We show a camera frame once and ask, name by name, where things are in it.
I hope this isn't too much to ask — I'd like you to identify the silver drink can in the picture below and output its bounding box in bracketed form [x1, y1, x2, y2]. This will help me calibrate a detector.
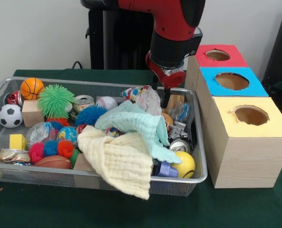
[73, 95, 95, 114]

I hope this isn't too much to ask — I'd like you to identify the black white soccer ball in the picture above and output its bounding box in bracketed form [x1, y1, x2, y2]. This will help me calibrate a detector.
[0, 104, 23, 129]

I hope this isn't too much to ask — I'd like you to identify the wooden three-hole box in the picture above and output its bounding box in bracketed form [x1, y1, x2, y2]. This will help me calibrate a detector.
[184, 44, 282, 190]

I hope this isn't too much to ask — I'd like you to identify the cream waffle cloth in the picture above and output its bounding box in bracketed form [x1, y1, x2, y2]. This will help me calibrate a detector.
[77, 125, 154, 200]

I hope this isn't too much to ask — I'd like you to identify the yellow plastic block toy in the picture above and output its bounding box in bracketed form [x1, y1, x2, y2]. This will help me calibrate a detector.
[9, 134, 28, 152]

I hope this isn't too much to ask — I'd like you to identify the blue globe ball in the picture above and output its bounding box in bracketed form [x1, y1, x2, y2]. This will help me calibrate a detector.
[57, 126, 78, 145]

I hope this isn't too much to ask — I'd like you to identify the red drink can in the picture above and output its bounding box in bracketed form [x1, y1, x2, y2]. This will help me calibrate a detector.
[7, 91, 24, 106]

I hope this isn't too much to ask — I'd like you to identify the dark green tablecloth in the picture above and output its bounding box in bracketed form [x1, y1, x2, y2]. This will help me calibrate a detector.
[0, 68, 282, 228]

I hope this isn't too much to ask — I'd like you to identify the purple plastic toy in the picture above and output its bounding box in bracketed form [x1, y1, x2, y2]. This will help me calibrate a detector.
[152, 162, 179, 178]

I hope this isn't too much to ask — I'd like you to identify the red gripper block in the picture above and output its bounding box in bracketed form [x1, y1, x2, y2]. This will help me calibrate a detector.
[145, 51, 187, 109]

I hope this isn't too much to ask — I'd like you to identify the brown football toy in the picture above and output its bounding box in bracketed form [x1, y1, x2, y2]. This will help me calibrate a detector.
[34, 155, 72, 170]

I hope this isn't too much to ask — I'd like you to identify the silver mesh bin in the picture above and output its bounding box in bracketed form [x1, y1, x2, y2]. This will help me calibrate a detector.
[0, 76, 208, 198]

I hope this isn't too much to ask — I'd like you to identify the colourful dotted crumpled wrapper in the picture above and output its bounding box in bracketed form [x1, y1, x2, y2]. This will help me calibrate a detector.
[121, 85, 163, 116]

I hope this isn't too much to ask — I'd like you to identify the black stand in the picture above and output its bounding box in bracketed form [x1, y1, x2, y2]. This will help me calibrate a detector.
[262, 4, 282, 110]

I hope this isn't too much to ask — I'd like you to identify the multicolour spiky caterpillar toy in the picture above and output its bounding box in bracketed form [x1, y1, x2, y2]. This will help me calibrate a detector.
[28, 139, 81, 167]

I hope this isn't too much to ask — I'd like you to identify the mint waffle cloth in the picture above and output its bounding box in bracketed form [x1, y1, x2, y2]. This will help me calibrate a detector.
[94, 99, 182, 164]

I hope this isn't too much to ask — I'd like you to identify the ridged wooden block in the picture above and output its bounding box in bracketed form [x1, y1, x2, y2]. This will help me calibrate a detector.
[168, 94, 185, 107]

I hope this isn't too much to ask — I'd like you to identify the plain wooden block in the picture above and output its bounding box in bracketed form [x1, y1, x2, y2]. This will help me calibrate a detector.
[21, 99, 46, 128]
[73, 153, 95, 171]

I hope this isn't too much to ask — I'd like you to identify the white baseball toy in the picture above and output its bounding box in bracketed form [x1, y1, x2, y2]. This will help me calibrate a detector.
[95, 96, 119, 111]

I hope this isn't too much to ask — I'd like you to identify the yellow smiley ball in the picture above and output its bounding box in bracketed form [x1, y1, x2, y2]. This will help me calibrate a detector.
[171, 151, 196, 179]

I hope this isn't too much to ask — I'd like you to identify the green spiky ball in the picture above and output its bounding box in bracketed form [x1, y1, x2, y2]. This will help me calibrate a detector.
[38, 84, 77, 119]

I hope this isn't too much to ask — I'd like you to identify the dented silver can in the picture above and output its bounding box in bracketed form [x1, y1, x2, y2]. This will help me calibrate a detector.
[169, 139, 191, 153]

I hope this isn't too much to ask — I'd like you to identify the blue spiky ball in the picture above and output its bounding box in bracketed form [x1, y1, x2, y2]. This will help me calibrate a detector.
[75, 106, 108, 128]

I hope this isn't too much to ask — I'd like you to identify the orange basketball toy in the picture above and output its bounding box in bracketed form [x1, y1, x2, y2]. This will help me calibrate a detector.
[20, 77, 45, 100]

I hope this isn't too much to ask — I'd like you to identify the silver metallic toy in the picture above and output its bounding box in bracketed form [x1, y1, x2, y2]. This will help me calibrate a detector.
[168, 121, 189, 142]

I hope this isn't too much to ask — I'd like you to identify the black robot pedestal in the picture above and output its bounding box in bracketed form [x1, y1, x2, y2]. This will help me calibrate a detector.
[80, 0, 160, 70]

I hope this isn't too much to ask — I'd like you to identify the crushed clear plastic bottle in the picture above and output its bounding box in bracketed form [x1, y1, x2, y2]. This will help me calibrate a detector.
[26, 122, 58, 148]

